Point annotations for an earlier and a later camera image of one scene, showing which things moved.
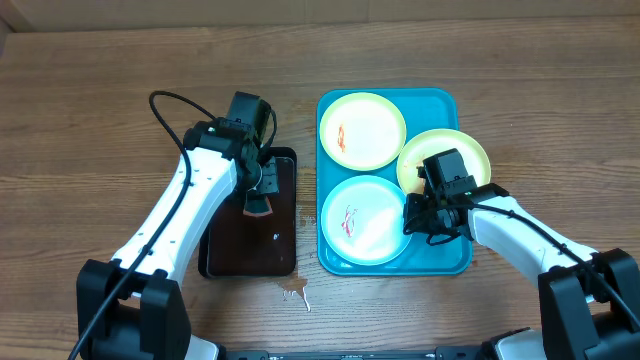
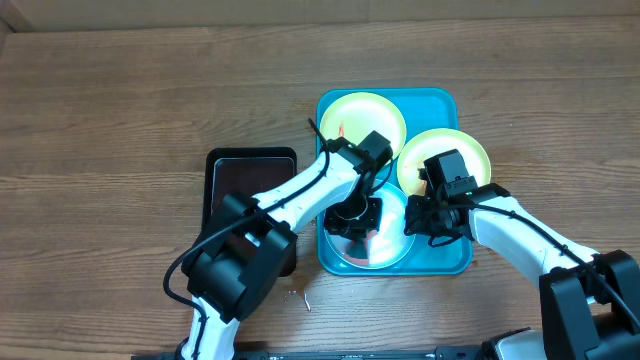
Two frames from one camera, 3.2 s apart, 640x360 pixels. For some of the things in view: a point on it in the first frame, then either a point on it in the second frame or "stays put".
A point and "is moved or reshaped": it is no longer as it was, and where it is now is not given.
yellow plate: (430, 142) stays put
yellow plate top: (362, 131) stays put
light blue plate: (362, 220) stays put
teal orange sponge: (257, 205) is moved or reshaped
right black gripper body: (417, 220) stays put
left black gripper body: (265, 180) → (356, 217)
